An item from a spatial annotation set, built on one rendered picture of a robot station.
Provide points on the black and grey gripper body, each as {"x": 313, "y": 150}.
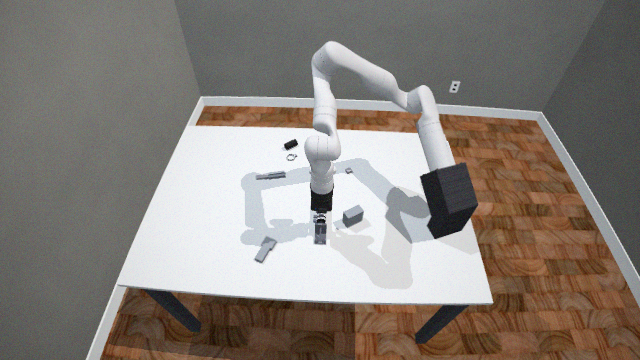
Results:
{"x": 321, "y": 195}

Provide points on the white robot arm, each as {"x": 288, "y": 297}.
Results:
{"x": 322, "y": 150}

